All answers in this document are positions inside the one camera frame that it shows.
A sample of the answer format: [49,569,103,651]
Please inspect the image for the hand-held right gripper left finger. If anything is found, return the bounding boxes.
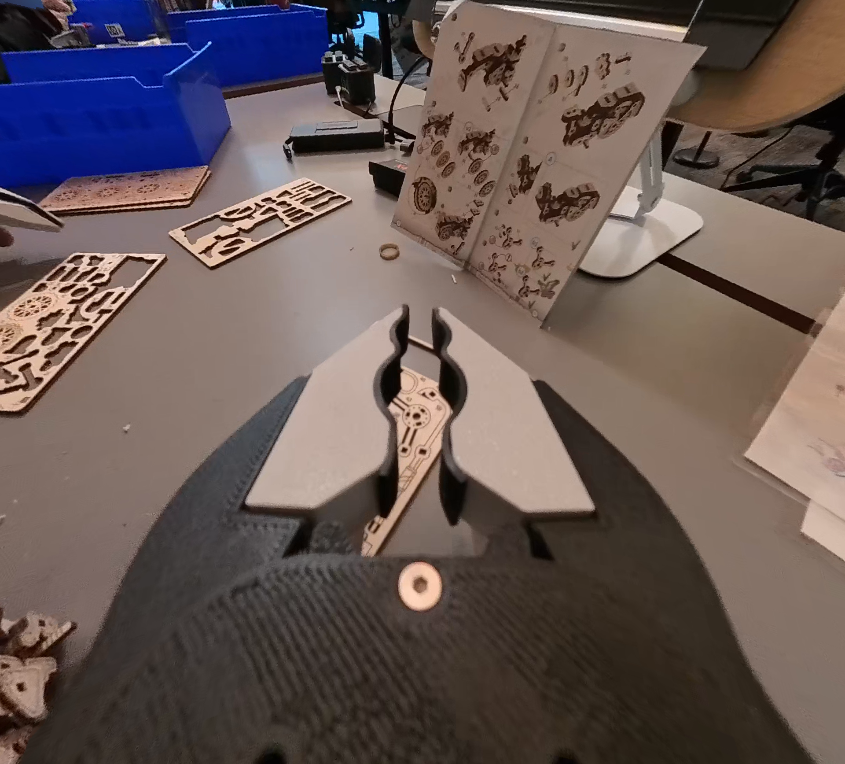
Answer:
[244,305,411,524]

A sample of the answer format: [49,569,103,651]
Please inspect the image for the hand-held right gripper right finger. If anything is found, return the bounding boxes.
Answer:
[432,307,597,526]

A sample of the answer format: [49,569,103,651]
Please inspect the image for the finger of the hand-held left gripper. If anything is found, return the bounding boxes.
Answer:
[0,187,66,234]

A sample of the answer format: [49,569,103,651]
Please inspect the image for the wooden sheet with round holes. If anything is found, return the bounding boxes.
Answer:
[360,335,456,559]

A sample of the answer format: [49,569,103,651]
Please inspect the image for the wooden sheet with gear cutouts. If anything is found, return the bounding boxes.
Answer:
[0,252,167,415]

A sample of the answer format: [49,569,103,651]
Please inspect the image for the wooden engine model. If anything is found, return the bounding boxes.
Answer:
[0,609,78,735]

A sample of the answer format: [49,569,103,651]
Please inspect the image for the grey desk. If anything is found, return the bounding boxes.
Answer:
[0,74,845,764]

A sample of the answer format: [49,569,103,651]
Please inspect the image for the stack of engraved wooden sheets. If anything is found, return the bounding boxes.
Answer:
[38,165,212,214]

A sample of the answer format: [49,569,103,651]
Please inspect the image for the large blue plastic bin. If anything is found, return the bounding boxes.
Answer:
[0,41,233,189]

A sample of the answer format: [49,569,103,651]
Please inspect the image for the wooden sheet with large cutouts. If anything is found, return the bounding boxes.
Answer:
[168,178,353,269]

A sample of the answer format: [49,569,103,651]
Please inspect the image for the white monitor stand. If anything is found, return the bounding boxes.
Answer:
[580,133,705,280]

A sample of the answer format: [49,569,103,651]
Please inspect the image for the white paper sheets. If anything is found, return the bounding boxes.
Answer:
[745,308,845,563]

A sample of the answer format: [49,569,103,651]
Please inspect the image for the folded paper instruction sheet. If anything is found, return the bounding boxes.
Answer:
[391,0,707,330]

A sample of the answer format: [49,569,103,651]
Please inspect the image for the black charger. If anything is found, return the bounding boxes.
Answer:
[321,48,377,106]

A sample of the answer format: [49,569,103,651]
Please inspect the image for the plywood shell chair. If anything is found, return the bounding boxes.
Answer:
[411,1,463,81]
[670,0,845,220]

